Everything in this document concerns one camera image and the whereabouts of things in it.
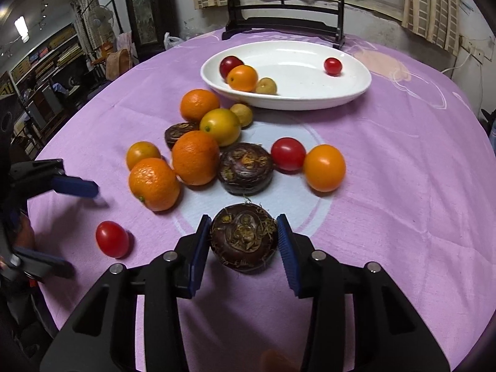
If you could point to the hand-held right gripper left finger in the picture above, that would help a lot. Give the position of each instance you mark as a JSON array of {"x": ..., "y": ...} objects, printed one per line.
[{"x": 199, "y": 254}]

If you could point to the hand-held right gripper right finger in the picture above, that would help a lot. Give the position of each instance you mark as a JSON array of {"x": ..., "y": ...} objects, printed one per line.
[{"x": 288, "y": 254}]

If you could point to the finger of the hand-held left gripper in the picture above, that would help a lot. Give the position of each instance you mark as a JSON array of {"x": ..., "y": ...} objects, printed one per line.
[
  {"x": 42, "y": 264},
  {"x": 75, "y": 186}
]

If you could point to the large dark water chestnut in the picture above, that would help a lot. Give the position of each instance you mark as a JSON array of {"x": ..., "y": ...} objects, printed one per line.
[
  {"x": 245, "y": 168},
  {"x": 244, "y": 242}
]

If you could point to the red cherry tomato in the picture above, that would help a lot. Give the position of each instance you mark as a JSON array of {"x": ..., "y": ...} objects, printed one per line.
[
  {"x": 332, "y": 66},
  {"x": 112, "y": 239}
]

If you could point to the white oval plate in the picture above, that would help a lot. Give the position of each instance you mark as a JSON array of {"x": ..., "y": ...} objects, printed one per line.
[{"x": 302, "y": 85}]

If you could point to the small orange tomato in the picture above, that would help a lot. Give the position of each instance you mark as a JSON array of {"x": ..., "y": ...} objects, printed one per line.
[{"x": 141, "y": 153}]

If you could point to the orange mandarin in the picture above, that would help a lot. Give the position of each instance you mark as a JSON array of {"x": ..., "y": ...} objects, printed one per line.
[
  {"x": 195, "y": 157},
  {"x": 154, "y": 184},
  {"x": 199, "y": 104}
]

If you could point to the large orange tomato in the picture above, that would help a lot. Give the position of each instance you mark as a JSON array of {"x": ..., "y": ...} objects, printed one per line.
[{"x": 324, "y": 167}]

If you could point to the large red tomato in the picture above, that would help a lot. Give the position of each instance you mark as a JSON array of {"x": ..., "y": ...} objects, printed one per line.
[{"x": 288, "y": 154}]

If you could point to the small dark water chestnut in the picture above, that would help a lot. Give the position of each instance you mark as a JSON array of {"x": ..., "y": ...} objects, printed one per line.
[{"x": 178, "y": 132}]

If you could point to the pink tablecloth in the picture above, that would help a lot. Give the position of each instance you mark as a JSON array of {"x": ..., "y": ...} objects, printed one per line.
[{"x": 387, "y": 170}]

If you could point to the yellow-orange round fruit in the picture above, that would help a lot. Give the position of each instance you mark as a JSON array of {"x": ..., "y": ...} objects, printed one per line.
[{"x": 221, "y": 126}]

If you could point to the small yellow fruit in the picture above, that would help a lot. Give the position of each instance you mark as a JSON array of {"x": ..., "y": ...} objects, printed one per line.
[
  {"x": 266, "y": 86},
  {"x": 243, "y": 114}
]

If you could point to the ceiling lamp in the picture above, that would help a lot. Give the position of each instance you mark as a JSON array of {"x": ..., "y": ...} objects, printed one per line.
[{"x": 21, "y": 28}]

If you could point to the white standing fan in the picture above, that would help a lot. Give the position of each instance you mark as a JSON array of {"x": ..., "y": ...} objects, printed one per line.
[{"x": 101, "y": 17}]

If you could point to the white plastic bag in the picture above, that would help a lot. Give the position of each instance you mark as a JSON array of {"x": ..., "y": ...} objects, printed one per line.
[{"x": 172, "y": 40}]

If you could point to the dark framed painting panel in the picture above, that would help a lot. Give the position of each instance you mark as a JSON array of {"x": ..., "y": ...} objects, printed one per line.
[{"x": 145, "y": 11}]

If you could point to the dark red tomato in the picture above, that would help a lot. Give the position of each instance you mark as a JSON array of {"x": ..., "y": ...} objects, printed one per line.
[{"x": 229, "y": 64}]

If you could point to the dark wooden round screen stand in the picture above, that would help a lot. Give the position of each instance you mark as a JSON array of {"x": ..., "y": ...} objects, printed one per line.
[{"x": 283, "y": 19}]

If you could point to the wall shelves with goods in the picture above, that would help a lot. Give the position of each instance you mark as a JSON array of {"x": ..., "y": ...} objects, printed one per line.
[{"x": 46, "y": 60}]

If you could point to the white wall socket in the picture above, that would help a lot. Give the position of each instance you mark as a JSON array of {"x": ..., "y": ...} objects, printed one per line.
[{"x": 475, "y": 52}]

